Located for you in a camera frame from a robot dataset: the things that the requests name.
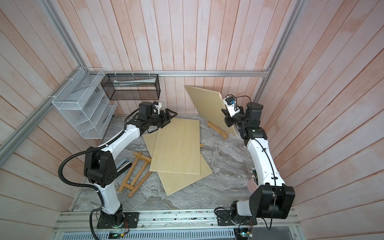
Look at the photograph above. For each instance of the wooden easel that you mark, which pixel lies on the wooden easel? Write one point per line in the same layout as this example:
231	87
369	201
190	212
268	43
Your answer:
134	182
221	132

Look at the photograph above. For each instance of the pink cup of pencils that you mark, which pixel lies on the pink cup of pencils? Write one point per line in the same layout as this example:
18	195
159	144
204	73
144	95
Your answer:
252	184

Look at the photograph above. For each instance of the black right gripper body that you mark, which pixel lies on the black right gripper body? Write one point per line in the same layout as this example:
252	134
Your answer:
239	121

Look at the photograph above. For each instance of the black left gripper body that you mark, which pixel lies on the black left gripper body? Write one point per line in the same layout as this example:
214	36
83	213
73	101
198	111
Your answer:
159	120

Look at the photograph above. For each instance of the plywood board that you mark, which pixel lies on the plywood board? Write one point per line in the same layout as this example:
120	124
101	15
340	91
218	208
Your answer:
177	148
209	105
173	182

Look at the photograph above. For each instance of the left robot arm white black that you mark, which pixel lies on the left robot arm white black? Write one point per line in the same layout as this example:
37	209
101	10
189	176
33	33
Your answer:
100	168

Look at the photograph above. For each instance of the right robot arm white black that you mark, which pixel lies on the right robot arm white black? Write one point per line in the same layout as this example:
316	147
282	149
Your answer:
273	198

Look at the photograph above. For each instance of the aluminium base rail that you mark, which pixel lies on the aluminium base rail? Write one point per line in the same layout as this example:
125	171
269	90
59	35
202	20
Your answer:
202	224

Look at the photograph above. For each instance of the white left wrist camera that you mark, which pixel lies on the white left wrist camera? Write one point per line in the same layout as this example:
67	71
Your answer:
156	108

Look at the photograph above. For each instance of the white mesh tiered shelf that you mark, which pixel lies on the white mesh tiered shelf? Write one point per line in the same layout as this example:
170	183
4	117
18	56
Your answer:
84	104

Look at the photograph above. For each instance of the black mesh wire basket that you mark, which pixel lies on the black mesh wire basket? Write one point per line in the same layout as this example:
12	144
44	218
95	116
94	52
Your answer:
135	87

